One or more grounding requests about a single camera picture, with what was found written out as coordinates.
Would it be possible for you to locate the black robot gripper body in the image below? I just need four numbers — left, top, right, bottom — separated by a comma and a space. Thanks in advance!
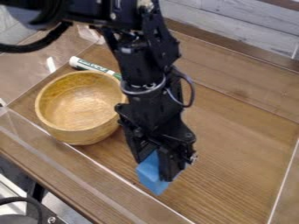
116, 73, 196, 164

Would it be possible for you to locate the black metal table frame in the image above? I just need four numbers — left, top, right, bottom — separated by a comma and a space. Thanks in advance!
0, 157, 67, 224

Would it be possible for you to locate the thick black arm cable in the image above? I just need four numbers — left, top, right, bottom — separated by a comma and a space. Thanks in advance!
0, 20, 75, 54

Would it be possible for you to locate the blue rectangular block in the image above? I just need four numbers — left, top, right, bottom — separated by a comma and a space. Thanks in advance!
135, 151, 171, 196

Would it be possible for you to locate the white green marker pen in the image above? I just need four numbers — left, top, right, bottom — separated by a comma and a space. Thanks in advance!
69, 56, 121, 80

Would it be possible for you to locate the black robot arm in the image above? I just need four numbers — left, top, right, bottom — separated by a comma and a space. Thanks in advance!
0, 0, 196, 182

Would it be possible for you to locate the brown wooden bowl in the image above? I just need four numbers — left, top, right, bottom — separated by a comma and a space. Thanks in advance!
34, 71, 127, 145

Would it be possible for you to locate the clear acrylic corner bracket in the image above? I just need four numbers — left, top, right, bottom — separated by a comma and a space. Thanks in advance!
76, 24, 105, 46

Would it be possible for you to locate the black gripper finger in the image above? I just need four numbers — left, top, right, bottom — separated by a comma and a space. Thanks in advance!
125, 136, 157, 164
157, 145, 185, 182

